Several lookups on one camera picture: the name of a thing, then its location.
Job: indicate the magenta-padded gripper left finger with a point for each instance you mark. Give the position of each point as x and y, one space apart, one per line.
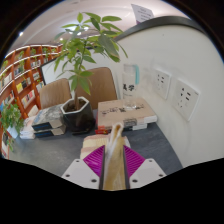
80 171

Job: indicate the cream and yellow striped towel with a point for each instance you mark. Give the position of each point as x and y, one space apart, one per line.
115 166

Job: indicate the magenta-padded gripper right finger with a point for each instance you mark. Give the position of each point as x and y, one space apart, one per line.
146 171

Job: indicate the grey marbled thick book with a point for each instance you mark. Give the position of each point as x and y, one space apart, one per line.
50 116

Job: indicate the red and white book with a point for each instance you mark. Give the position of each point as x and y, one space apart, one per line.
136 127

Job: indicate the tall plant in black pot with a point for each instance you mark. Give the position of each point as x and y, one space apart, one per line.
80 118

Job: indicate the white wall socket panel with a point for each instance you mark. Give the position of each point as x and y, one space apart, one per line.
186 99
162 84

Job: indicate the orange wooden bookshelf unit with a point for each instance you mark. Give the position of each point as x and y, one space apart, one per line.
20 83

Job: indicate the leafy plant in white pot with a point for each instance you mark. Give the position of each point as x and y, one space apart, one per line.
11 118

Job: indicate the small white paper sign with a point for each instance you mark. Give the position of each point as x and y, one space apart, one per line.
142 13

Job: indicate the dark thick book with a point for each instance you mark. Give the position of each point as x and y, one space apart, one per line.
50 132

